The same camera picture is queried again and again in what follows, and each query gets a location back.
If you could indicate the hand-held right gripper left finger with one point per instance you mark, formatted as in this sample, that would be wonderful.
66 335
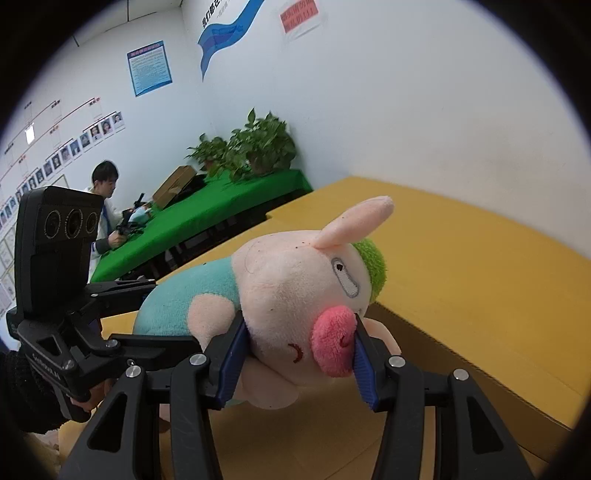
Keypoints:
231 364

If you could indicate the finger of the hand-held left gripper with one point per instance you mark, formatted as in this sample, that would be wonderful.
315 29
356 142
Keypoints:
124 288
157 346

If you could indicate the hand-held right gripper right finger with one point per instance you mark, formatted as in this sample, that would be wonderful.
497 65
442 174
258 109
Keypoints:
362 364

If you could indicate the pink and teal plush pig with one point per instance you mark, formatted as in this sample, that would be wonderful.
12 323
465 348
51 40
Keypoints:
286 286

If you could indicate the large cardboard box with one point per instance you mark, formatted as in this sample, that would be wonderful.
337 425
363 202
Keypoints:
461 258

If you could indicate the person's left forearm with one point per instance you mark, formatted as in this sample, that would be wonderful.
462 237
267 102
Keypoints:
27 392

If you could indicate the person's left hand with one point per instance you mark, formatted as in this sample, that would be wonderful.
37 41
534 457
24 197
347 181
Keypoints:
85 406

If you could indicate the green cloth covered table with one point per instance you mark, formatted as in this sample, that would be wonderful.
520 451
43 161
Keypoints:
184 226

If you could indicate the small cardboard box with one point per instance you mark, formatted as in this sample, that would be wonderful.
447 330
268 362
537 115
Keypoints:
173 184

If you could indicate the small potted plant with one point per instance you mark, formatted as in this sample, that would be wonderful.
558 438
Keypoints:
207 150

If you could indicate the large potted plant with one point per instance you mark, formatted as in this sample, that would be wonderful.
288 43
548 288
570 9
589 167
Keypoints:
263 143

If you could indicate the framed wall certificates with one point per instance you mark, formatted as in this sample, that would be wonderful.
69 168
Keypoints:
7 277

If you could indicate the wall photo chart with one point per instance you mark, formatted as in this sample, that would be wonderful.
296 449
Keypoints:
69 147

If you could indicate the blue wall poster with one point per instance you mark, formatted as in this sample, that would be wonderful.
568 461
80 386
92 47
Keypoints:
150 67

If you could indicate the blue ribbon wall decal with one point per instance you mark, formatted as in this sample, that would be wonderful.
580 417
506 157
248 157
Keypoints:
217 39

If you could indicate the red wall sign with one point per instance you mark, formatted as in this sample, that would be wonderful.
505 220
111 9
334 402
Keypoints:
302 18

